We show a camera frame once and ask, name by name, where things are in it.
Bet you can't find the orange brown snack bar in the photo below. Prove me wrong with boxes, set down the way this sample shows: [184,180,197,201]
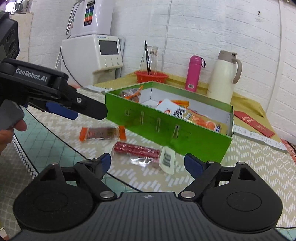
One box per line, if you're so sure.
[79,126,126,142]

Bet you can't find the red sausage stick packet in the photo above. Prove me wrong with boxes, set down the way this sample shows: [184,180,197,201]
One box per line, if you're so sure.
[111,141,177,175]

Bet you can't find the orange apple snack packet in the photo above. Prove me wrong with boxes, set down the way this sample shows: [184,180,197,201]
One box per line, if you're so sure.
[183,110,228,134]

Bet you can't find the white snack packet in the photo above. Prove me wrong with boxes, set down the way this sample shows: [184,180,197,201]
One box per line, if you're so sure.
[156,99,187,119]

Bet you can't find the person left hand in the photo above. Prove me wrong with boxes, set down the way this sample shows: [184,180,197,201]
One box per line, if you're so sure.
[0,120,27,153]

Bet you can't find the green cardboard snack box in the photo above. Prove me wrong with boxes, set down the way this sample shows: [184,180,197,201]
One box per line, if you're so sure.
[105,81,234,162]

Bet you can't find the beige patterned table mat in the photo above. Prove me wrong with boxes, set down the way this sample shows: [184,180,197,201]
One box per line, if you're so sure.
[0,86,296,239]

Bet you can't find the red envelope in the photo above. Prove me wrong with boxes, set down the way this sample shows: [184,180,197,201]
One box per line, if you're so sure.
[234,110,275,138]

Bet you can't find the white water dispenser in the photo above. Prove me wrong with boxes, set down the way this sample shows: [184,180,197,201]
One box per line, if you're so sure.
[60,34,123,88]

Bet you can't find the yellow green tablecloth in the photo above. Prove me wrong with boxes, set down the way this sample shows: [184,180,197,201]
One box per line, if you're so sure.
[94,73,281,142]

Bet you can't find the small orange candy packet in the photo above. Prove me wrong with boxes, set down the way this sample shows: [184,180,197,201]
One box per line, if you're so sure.
[120,85,144,103]

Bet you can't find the white thermos jug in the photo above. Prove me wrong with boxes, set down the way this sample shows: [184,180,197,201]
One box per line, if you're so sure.
[206,50,242,104]

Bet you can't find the white water purifier unit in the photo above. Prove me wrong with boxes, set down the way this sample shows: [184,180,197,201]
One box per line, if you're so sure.
[66,0,114,38]

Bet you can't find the pink thermos bottle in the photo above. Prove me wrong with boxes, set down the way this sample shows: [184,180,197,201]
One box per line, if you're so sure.
[185,55,206,92]

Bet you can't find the red plastic basket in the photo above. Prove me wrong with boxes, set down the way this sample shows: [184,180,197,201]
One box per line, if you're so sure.
[135,71,169,83]

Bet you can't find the black straw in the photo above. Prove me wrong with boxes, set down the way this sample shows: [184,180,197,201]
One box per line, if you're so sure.
[144,40,151,75]

